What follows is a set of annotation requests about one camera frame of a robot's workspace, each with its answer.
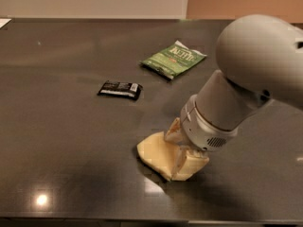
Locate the green jalapeno chip bag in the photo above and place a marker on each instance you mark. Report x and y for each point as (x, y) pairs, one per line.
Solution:
(173, 60)

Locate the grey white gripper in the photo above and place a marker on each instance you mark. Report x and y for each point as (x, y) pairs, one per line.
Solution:
(202, 130)

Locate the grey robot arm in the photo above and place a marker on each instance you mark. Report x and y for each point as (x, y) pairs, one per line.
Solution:
(260, 60)

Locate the black snack bar wrapper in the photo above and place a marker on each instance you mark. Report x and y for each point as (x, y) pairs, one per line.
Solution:
(128, 90)

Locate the yellow wavy sponge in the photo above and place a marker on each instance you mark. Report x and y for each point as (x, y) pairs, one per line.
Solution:
(158, 154)

